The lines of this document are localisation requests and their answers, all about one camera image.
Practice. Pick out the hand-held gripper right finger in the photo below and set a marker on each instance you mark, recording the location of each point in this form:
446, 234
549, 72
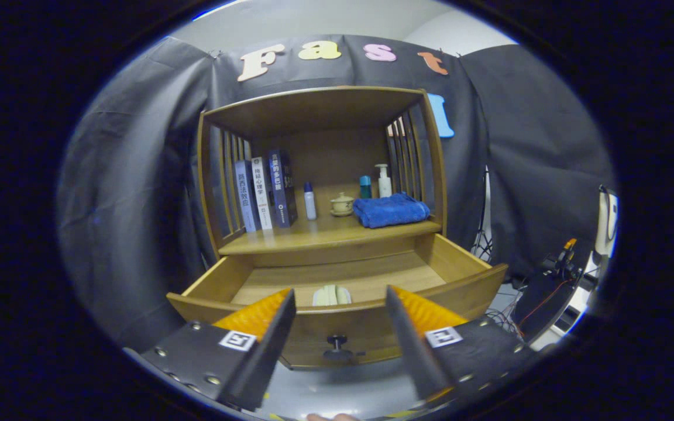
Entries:
410, 339

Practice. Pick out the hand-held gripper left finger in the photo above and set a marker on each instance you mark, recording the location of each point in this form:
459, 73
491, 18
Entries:
267, 345

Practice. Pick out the wooden drawer with black knob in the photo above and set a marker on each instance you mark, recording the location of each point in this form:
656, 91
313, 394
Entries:
343, 327

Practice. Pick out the green scrubbing brush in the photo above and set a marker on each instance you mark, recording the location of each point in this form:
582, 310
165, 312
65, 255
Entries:
331, 296

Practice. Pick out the wooden countertop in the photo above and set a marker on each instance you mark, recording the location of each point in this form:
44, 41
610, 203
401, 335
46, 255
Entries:
325, 234

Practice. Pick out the wooden cabinet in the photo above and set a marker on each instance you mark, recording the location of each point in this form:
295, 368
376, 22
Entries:
313, 111

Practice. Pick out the black tripod stand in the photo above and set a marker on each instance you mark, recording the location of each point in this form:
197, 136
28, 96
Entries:
481, 240

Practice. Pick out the folded blue towel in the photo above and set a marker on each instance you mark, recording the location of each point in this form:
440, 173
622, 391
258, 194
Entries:
391, 210

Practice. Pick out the small white blue-capped bottle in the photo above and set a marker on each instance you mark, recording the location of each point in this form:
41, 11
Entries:
310, 204

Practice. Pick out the pale blue book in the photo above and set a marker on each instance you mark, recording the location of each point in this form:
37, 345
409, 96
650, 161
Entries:
247, 199

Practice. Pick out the white book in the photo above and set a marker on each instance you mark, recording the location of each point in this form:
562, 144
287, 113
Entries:
262, 196

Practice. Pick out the beige lidded teacup with saucer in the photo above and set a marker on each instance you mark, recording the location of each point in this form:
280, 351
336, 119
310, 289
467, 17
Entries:
342, 206

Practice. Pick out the white pump bottle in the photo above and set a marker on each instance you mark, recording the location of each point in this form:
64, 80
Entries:
384, 186

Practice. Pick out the dark blue book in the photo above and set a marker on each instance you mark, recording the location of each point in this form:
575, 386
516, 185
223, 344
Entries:
281, 190

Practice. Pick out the teal bottle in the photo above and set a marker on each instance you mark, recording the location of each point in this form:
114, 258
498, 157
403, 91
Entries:
365, 188

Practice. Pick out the black clamp with orange tip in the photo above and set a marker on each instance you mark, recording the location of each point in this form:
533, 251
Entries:
562, 263

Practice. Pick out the white appliance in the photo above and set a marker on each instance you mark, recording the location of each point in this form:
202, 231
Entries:
605, 222

